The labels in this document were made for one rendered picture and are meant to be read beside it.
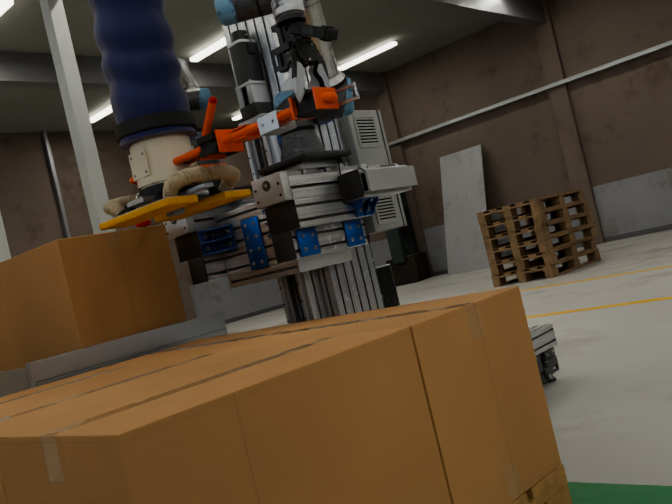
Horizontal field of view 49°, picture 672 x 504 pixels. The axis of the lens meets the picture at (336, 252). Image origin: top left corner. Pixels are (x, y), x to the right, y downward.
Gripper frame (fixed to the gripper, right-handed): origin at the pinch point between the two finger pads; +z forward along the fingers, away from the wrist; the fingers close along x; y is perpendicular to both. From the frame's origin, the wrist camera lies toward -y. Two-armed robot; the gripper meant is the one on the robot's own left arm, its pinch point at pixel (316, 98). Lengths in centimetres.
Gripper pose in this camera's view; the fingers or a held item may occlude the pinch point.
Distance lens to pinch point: 175.0
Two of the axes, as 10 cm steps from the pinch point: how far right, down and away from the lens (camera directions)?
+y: -7.3, 1.9, 6.6
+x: -6.5, 1.4, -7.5
